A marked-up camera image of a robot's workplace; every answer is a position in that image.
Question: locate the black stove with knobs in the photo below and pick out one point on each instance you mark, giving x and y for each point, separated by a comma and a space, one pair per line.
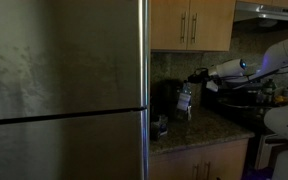
244, 113

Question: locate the stainless steel refrigerator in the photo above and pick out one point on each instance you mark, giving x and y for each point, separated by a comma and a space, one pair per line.
64, 83

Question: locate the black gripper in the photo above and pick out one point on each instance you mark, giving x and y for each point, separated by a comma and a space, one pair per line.
199, 76

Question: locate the wooden lower cabinet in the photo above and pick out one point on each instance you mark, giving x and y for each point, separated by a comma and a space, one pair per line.
224, 156

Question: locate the wooden upper cabinet door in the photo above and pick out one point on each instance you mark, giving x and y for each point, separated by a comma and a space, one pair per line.
167, 23
214, 23

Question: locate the steel range hood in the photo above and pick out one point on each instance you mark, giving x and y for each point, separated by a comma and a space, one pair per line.
267, 13

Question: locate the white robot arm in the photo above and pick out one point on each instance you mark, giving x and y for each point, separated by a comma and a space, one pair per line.
280, 53

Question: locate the small dark box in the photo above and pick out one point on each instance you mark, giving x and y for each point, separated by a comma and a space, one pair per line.
159, 128

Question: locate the small yellow item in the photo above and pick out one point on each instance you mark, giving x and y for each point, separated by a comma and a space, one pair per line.
280, 99

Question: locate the small white container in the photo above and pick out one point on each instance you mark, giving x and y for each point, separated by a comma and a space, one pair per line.
287, 92

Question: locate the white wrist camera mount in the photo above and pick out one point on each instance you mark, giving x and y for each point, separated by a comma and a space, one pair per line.
212, 86

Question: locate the clear bottle with white label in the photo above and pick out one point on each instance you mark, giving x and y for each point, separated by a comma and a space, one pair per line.
184, 100

